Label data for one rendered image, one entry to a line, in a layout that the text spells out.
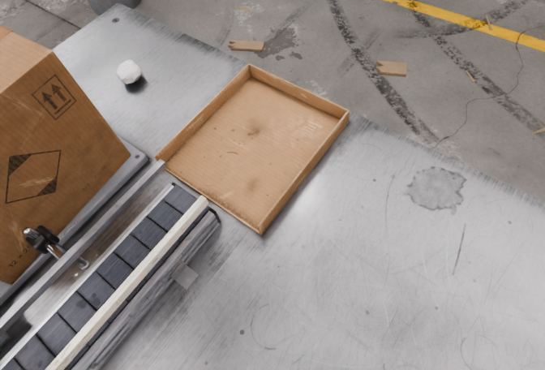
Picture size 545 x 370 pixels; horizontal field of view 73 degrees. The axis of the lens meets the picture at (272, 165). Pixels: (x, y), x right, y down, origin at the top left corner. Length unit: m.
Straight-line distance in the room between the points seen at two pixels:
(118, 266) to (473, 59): 2.01
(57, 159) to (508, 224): 0.76
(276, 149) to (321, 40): 1.57
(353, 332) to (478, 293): 0.20
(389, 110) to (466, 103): 0.37
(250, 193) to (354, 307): 0.27
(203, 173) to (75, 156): 0.22
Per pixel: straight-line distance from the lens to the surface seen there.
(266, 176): 0.71
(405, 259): 0.66
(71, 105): 0.67
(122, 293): 0.61
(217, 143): 0.77
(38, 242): 0.64
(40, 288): 0.62
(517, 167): 1.91
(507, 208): 0.76
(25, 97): 0.62
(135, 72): 0.94
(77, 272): 0.75
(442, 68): 2.18
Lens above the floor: 1.44
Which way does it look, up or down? 58 degrees down
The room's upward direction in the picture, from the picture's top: 10 degrees counter-clockwise
